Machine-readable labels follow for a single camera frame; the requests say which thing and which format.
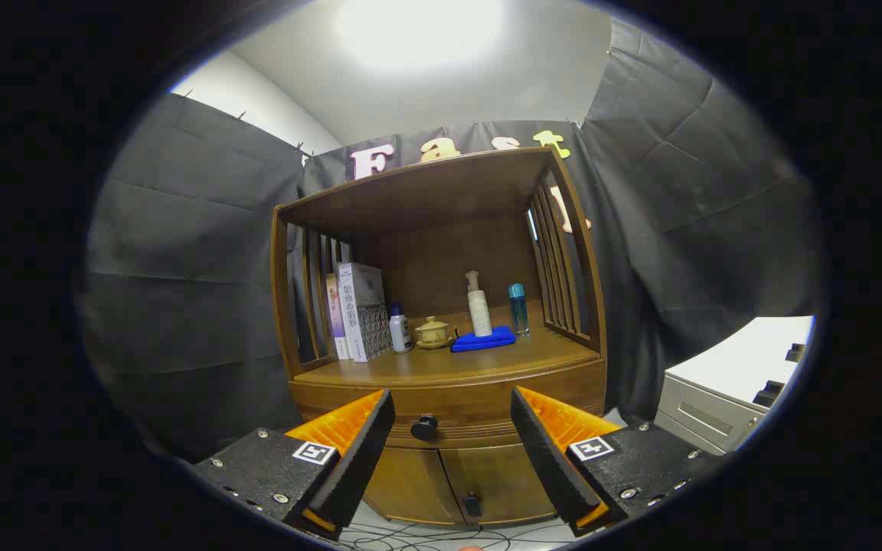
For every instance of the clear blue bottle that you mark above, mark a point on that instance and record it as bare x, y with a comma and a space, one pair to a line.
519, 310

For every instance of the white bottle with blue cap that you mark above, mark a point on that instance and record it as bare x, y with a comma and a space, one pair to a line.
400, 333

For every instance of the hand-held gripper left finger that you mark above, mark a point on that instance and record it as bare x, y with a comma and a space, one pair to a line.
357, 459

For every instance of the yellow lidded teacup with saucer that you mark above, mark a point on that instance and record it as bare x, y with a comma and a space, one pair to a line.
433, 333

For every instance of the wooden cabinet door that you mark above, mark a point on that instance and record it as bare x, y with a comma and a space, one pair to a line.
410, 482
502, 482

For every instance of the grey white filing cabinet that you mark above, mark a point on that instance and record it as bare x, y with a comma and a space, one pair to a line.
717, 405

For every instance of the white patterned book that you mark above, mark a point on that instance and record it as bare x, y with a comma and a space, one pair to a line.
360, 306

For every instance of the purple book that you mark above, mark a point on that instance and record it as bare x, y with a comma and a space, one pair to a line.
334, 314

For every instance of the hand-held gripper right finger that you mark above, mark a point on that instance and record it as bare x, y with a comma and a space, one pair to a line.
548, 459

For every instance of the brown wooden cabinet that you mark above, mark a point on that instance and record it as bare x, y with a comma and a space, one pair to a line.
449, 252

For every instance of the wooden drawer with black knob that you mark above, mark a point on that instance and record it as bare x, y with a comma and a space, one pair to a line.
472, 398

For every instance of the blue folded cloth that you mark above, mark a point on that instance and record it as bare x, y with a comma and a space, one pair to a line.
483, 342

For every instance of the white pump bottle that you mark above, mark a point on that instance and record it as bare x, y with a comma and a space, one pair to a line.
479, 310

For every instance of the wooden countertop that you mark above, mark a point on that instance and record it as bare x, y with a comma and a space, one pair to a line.
487, 363

